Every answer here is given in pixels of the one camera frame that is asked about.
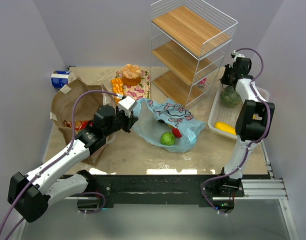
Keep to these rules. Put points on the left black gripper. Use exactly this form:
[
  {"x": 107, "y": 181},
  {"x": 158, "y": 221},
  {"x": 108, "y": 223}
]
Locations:
[{"x": 128, "y": 122}]

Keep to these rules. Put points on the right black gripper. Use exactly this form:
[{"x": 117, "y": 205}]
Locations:
[{"x": 228, "y": 78}]

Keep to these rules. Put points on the green melon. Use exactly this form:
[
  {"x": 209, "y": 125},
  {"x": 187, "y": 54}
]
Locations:
[{"x": 229, "y": 97}]

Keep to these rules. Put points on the blue plastic bag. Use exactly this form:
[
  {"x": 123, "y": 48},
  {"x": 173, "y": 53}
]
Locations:
[{"x": 148, "y": 127}]

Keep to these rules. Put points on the green lime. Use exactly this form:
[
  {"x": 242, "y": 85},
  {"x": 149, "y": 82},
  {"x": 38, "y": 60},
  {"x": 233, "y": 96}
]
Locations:
[{"x": 167, "y": 139}]

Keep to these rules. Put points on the red tomato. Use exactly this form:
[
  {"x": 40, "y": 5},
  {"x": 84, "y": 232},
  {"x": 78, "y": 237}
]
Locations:
[{"x": 176, "y": 132}]

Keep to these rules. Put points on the red snack packet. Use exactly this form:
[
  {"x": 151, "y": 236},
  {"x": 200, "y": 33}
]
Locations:
[{"x": 78, "y": 125}]

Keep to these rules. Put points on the brown paper grocery bag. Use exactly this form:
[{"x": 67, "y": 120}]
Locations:
[{"x": 62, "y": 110}]

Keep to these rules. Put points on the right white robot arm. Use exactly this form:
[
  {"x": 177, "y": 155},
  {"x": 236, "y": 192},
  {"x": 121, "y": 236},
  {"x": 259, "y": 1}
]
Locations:
[{"x": 233, "y": 171}]

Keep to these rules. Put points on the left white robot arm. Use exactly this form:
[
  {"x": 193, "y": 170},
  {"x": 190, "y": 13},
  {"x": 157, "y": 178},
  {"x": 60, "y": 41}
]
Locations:
[{"x": 31, "y": 194}]

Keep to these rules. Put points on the white plastic fruit basket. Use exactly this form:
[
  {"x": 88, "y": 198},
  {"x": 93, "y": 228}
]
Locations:
[{"x": 223, "y": 115}]

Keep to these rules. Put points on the floral pattern tray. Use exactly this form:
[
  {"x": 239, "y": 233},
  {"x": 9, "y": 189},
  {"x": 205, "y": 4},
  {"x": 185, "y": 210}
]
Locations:
[{"x": 142, "y": 90}]

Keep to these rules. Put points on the yellow banana bunch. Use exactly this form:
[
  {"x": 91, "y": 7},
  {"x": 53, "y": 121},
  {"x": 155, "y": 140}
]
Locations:
[{"x": 256, "y": 117}]

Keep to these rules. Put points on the yellow mango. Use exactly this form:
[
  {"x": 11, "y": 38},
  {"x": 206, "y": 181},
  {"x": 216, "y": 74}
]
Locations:
[{"x": 225, "y": 128}]

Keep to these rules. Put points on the peeled orange on cup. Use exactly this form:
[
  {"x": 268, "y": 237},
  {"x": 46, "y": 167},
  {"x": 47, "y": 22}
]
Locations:
[{"x": 131, "y": 75}]

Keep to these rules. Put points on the blue white paper roll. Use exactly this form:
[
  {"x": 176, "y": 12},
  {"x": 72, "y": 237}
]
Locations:
[{"x": 61, "y": 78}]

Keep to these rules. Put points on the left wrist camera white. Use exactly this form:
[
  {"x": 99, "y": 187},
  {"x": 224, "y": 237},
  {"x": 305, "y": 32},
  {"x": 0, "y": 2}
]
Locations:
[{"x": 127, "y": 104}]

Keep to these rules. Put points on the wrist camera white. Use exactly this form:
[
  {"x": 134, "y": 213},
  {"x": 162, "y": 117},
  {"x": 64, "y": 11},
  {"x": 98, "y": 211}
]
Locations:
[
  {"x": 127, "y": 104},
  {"x": 235, "y": 55}
]

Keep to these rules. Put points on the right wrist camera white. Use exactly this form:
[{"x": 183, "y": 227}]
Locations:
[{"x": 235, "y": 55}]

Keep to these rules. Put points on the white wire wooden shelf rack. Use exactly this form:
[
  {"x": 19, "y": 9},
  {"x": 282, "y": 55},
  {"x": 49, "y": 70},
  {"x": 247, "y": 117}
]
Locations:
[{"x": 189, "y": 41}]

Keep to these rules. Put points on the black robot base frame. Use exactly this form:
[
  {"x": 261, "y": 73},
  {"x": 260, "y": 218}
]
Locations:
[{"x": 201, "y": 190}]

